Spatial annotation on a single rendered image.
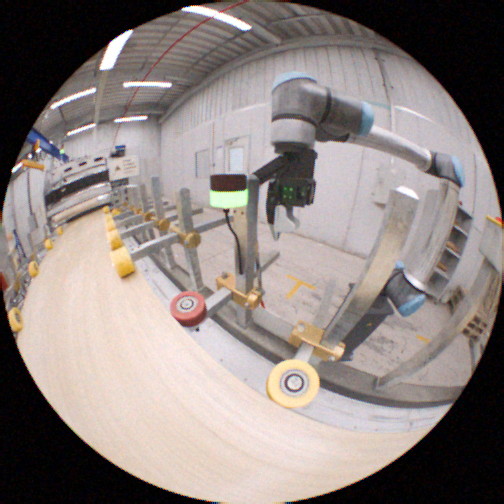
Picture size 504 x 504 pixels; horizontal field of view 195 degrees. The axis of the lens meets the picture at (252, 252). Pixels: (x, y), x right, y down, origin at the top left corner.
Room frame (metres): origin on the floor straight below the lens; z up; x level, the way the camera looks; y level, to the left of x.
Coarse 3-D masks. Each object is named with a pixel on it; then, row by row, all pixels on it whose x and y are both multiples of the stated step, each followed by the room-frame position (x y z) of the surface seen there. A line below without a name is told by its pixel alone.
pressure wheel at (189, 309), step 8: (176, 296) 0.20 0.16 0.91; (184, 296) 0.20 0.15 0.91; (192, 296) 0.21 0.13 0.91; (200, 296) 0.21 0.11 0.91; (176, 304) 0.18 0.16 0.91; (184, 304) 0.18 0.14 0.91; (192, 304) 0.19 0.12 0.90; (200, 304) 0.19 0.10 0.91; (176, 312) 0.16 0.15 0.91; (184, 312) 0.16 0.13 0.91; (192, 312) 0.16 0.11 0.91; (200, 312) 0.17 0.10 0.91; (176, 320) 0.15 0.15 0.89; (184, 320) 0.15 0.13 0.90; (192, 320) 0.15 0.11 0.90; (200, 320) 0.16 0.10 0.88
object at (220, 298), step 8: (264, 256) 0.47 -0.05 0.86; (272, 256) 0.47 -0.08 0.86; (264, 264) 0.41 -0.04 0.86; (256, 272) 0.37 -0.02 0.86; (224, 288) 0.29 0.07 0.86; (216, 296) 0.26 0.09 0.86; (224, 296) 0.26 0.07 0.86; (208, 304) 0.23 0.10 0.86; (216, 304) 0.23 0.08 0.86; (224, 304) 0.25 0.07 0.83; (208, 312) 0.21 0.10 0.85; (192, 328) 0.16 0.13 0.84
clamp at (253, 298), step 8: (216, 280) 0.31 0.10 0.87; (224, 280) 0.31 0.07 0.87; (232, 280) 0.31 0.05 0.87; (232, 288) 0.28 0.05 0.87; (256, 288) 0.29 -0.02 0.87; (232, 296) 0.28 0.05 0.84; (240, 296) 0.26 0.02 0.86; (248, 296) 0.26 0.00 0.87; (256, 296) 0.25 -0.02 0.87; (240, 304) 0.26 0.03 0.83; (248, 304) 0.24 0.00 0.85; (256, 304) 0.25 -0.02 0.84
